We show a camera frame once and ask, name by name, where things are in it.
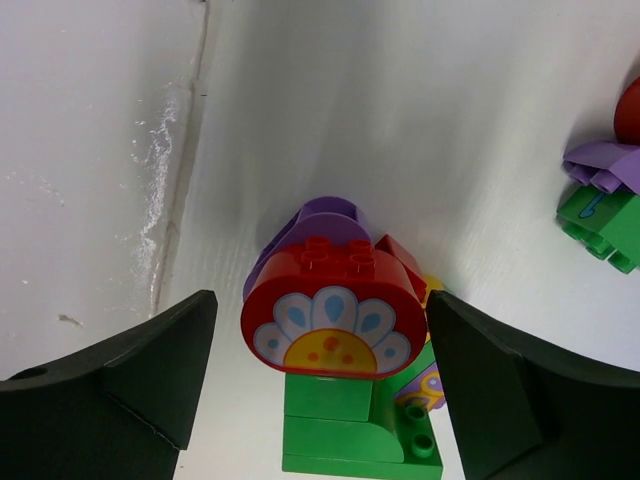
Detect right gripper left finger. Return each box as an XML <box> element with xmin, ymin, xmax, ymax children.
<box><xmin>1</xmin><ymin>290</ymin><xmax>218</xmax><ymax>479</ymax></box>

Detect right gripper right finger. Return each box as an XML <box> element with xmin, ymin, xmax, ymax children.
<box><xmin>427</xmin><ymin>291</ymin><xmax>639</xmax><ymax>479</ymax></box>

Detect green curved lego brick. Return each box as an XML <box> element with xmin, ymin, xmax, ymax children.
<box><xmin>282</xmin><ymin>367</ymin><xmax>443</xmax><ymax>479</ymax></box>

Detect red flower lego brick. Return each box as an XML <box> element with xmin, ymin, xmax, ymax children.
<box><xmin>240</xmin><ymin>237</ymin><xmax>428</xmax><ymax>380</ymax></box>

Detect burger printed lego brick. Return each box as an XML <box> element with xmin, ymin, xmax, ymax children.
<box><xmin>392</xmin><ymin>274</ymin><xmax>446</xmax><ymax>412</ymax></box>

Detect green lego brick with studs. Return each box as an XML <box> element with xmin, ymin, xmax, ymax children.
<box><xmin>556</xmin><ymin>186</ymin><xmax>639</xmax><ymax>274</ymax></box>

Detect red lego brick in stack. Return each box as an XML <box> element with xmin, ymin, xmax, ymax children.
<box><xmin>375</xmin><ymin>234</ymin><xmax>428</xmax><ymax>302</ymax></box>

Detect purple rounded lego brick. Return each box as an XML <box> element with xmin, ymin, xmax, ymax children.
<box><xmin>242</xmin><ymin>196</ymin><xmax>372</xmax><ymax>300</ymax></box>

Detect red round lego brick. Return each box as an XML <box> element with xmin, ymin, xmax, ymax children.
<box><xmin>614</xmin><ymin>78</ymin><xmax>640</xmax><ymax>146</ymax></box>

